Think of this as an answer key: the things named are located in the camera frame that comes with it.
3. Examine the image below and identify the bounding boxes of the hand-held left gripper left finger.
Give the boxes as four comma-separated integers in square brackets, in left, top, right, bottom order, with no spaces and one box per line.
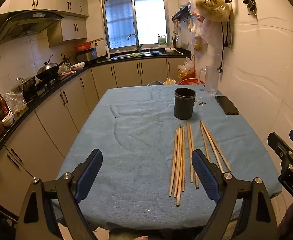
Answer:
[16,149,103,240]

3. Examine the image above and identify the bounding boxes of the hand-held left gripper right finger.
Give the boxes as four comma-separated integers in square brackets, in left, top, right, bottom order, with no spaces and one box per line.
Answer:
[191,149,279,240]

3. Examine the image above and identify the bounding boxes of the group of wooden chopsticks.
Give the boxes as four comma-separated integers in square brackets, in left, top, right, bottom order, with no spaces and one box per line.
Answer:
[168,120,232,207]

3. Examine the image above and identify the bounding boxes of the black cylindrical chopstick holder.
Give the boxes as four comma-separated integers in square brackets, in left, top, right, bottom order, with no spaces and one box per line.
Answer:
[174,88,197,120]

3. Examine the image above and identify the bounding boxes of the blue towel tablecloth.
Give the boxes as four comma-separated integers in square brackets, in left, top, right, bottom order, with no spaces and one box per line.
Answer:
[53,84,283,230]

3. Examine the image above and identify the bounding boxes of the beige lower kitchen cabinets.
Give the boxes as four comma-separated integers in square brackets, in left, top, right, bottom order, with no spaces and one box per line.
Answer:
[0,57,192,215]

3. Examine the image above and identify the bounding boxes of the black smartphone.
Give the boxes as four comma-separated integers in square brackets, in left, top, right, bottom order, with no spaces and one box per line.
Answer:
[215,95,240,115]

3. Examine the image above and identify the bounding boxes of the black kitchen countertop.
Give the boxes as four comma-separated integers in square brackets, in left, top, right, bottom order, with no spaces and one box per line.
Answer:
[0,48,192,170]

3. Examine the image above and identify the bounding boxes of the red plastic basket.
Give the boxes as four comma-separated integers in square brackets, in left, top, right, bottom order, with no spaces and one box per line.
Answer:
[178,78,205,85]

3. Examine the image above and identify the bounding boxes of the clear glass pitcher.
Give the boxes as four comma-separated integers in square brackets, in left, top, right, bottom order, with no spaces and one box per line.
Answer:
[199,66,222,95]

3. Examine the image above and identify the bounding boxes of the gas stove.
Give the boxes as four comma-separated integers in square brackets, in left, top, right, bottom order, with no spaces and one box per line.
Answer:
[35,77,62,93]

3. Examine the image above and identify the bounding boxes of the white mortar bowl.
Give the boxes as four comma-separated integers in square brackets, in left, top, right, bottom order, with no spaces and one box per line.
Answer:
[1,112,14,127]

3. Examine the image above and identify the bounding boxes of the clear plastic bag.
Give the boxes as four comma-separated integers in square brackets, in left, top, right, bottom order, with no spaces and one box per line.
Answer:
[6,91,27,113]

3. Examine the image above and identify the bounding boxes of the orange bin with bag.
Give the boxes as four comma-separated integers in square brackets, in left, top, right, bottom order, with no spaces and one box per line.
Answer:
[178,57,195,79]

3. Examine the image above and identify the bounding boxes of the plastic bag with food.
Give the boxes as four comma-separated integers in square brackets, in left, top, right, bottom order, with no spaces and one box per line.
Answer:
[58,62,76,77]

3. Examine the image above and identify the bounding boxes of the stainless steel pot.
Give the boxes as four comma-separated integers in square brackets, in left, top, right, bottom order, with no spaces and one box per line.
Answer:
[11,76,36,98]

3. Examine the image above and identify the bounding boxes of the black wok with lid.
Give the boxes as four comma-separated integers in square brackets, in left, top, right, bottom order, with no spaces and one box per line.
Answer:
[36,56,63,80]

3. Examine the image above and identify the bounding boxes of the stainless steel countertop appliance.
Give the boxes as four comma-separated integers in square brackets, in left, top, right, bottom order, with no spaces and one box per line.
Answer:
[76,48,98,62]

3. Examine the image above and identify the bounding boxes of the stainless steel sink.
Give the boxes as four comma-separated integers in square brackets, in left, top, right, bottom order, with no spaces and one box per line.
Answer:
[110,50,163,60]

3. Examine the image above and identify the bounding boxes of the red plastic basin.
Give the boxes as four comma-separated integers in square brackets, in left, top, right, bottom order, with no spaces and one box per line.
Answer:
[73,42,91,52]

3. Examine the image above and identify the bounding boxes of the white bowl with spoon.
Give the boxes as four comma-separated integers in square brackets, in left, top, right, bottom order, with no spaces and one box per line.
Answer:
[165,47,184,55]

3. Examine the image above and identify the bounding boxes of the clear hanging plastic bags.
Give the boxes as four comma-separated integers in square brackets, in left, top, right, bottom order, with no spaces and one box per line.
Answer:
[188,15,223,53]

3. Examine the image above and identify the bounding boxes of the chrome sink faucet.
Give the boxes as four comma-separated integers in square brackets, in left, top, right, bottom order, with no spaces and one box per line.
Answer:
[128,34,143,53]

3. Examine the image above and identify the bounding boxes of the yellowish hanging plastic bag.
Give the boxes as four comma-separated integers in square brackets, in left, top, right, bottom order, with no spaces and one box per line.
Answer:
[195,0,231,22]

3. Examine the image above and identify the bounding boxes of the kitchen window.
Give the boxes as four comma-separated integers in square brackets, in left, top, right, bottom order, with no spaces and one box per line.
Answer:
[101,0,169,53]

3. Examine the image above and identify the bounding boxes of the black range hood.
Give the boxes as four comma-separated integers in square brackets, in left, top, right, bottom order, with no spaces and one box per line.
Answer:
[0,10,64,46]

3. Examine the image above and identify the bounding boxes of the black power cable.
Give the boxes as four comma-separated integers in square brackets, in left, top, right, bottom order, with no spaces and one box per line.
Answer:
[219,21,231,73]

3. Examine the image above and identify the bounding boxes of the small beige wall cabinet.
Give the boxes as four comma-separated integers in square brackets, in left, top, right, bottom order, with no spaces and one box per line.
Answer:
[48,17,87,47]

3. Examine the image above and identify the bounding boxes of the black wall shelf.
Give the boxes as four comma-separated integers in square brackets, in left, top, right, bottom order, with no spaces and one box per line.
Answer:
[172,6,194,22]

